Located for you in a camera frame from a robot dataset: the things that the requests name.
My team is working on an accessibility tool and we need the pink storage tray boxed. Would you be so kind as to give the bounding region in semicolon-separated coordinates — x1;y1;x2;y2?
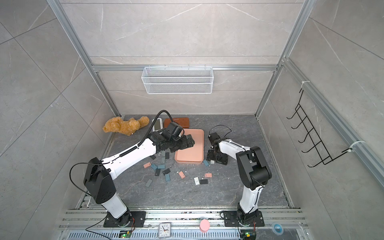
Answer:
175;129;204;165

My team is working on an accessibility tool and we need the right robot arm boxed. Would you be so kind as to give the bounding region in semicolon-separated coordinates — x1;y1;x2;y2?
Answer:
207;130;272;227

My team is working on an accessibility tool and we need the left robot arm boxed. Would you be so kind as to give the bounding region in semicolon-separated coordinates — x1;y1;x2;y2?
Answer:
80;110;195;220

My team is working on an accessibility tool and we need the black eraser front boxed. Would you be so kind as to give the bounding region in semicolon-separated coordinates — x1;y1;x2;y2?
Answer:
200;179;208;185

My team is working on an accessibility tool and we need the white eraser front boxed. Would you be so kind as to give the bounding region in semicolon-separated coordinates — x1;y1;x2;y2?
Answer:
194;177;200;185

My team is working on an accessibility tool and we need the pink eraser left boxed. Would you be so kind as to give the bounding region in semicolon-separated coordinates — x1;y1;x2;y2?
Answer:
143;163;152;169

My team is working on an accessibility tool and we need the pink eraser centre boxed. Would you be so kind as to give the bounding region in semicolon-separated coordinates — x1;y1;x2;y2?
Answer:
179;171;186;179

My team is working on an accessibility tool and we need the grey eraser front left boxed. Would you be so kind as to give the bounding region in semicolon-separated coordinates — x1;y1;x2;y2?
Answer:
145;179;153;188

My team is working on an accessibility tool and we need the white digital clock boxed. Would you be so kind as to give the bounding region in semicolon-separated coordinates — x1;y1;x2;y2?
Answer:
152;118;164;132

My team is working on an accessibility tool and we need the brown leather case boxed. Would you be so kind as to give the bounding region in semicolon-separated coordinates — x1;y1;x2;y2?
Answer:
164;117;190;129

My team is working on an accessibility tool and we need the brown teddy bear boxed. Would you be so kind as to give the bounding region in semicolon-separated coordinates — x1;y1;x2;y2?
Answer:
103;116;150;136

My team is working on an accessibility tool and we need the pink round cap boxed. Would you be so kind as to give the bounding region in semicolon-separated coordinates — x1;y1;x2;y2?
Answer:
200;219;211;233

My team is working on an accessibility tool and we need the small analog clock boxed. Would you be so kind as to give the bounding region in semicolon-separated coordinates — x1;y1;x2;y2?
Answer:
158;223;172;239

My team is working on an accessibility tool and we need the blue tape roll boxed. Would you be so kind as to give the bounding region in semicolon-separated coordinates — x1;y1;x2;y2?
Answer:
272;223;284;236

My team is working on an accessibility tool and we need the white wire mesh basket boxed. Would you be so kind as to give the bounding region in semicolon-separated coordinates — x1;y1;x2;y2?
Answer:
142;66;214;95

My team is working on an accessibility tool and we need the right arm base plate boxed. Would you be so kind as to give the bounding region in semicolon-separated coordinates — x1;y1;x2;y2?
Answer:
220;210;265;227

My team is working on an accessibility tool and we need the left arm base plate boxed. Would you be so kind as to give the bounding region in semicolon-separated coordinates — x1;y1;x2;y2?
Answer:
103;211;147;228

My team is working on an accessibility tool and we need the black wire hook rack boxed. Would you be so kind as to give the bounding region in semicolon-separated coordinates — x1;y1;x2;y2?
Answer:
286;89;353;168

